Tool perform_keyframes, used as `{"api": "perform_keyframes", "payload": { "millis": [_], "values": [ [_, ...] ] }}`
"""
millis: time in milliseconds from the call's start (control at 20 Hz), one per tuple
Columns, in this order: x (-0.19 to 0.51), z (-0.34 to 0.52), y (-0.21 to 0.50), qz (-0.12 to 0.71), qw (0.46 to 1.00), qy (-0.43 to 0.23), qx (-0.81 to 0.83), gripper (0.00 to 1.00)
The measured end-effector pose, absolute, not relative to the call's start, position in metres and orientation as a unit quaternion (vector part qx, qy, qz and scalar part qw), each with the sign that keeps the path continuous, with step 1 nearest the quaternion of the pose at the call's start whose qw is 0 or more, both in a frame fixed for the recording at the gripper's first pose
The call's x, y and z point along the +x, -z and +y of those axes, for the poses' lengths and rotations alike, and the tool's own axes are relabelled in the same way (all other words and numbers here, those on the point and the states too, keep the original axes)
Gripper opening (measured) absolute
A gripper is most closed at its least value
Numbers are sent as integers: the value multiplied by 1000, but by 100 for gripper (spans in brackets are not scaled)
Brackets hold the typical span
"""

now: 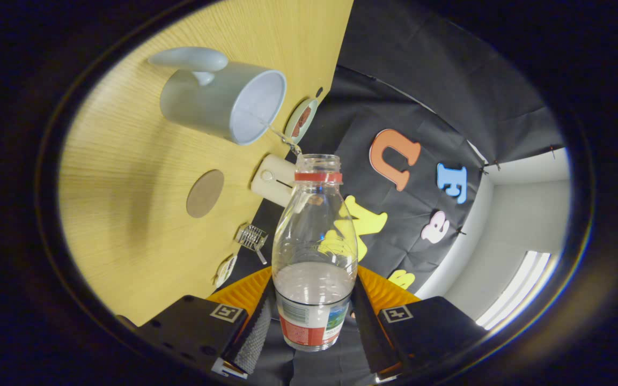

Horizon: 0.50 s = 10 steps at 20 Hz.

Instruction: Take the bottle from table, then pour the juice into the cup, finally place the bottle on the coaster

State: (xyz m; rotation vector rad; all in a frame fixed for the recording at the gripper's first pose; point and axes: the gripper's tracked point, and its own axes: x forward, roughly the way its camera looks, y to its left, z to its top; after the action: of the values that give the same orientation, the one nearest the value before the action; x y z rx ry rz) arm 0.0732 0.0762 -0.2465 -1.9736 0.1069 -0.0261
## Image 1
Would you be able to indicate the white divided spice tray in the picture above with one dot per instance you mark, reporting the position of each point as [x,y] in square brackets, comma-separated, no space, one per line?
[225,271]

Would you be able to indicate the brown meat piece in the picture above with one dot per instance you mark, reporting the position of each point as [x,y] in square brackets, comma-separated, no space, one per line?
[301,122]

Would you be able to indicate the cream toaster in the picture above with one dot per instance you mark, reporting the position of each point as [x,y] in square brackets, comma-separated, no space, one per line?
[271,182]

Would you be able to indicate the wooden table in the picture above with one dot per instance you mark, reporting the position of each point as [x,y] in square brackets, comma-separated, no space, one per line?
[142,177]

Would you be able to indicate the long ceiling light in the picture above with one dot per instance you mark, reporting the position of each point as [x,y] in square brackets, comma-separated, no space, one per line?
[515,292]

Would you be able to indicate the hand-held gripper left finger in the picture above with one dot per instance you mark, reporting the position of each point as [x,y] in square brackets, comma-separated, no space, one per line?
[255,335]

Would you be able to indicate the clear plastic juice bottle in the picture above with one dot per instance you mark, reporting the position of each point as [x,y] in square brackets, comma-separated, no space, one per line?
[314,300]

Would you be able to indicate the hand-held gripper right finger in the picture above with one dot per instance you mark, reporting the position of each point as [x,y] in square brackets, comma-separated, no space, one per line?
[370,335]

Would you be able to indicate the pale green plate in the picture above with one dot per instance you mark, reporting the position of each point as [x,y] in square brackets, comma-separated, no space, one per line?
[292,131]

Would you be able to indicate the white cup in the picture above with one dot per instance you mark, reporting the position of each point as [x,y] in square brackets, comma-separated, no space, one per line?
[201,102]

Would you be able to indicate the round brown coaster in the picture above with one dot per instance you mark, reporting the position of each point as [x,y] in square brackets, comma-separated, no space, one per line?
[205,193]

